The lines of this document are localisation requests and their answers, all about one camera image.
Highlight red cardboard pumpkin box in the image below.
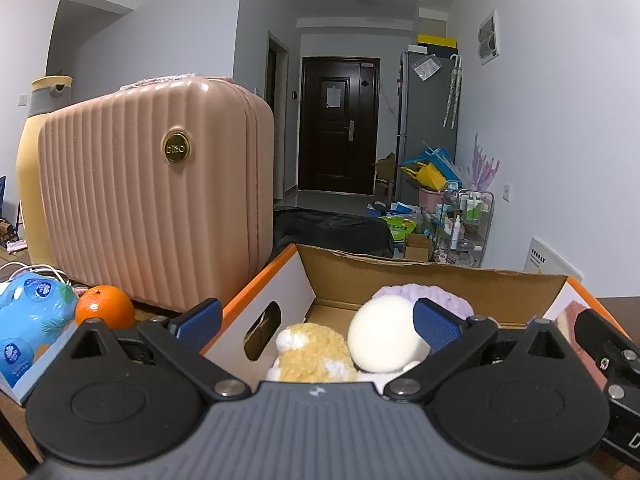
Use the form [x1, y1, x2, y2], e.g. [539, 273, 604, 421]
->
[201, 244, 615, 387]

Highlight yellow box on refrigerator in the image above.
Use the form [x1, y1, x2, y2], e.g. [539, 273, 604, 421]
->
[416, 34, 458, 49]

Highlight blue yellow bags pile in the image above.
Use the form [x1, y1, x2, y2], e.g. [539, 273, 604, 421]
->
[400, 148, 462, 192]

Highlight white yellow plush alpaca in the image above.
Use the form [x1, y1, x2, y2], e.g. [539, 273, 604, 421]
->
[266, 323, 357, 384]

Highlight yellow thermos jug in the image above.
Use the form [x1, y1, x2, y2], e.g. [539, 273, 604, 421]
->
[15, 75, 73, 266]

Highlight lavender fluffy towel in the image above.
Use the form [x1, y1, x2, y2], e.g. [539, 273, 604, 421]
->
[372, 283, 474, 318]

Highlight dark brown entrance door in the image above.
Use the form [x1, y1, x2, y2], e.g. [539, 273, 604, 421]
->
[298, 56, 380, 195]

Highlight white charger with cable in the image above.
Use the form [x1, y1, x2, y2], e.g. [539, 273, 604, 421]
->
[1, 260, 89, 297]

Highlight pink layered cleaning sponge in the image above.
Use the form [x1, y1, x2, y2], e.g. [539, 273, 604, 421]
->
[550, 299, 612, 391]

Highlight small cardboard box on floor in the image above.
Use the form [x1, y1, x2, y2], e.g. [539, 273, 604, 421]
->
[404, 233, 434, 262]

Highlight blue tissue pack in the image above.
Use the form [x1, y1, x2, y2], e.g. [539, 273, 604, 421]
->
[0, 275, 78, 405]

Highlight white wall electrical panel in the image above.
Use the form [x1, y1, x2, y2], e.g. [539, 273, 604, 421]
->
[477, 10, 500, 65]

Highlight metal wire storage cart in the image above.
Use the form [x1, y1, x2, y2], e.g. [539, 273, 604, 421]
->
[431, 188, 495, 268]

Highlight pink ribbed small suitcase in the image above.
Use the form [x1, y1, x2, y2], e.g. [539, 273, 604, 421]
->
[38, 77, 274, 312]

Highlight grey refrigerator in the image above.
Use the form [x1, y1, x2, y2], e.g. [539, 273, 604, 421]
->
[394, 49, 463, 206]

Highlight white cylindrical sponge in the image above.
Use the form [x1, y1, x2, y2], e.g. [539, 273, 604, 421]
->
[347, 295, 431, 374]

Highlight purple feather decoration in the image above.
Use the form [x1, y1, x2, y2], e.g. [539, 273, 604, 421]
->
[466, 134, 500, 192]

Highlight black bag on floor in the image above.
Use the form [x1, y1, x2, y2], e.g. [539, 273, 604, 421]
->
[268, 207, 395, 262]

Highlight orange tangerine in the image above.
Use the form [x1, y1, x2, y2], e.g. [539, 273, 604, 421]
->
[75, 285, 136, 330]

